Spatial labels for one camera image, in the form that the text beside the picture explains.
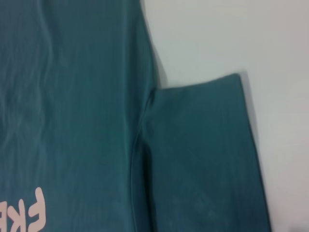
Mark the teal t-shirt with FREE print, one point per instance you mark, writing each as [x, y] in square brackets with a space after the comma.
[96, 108]

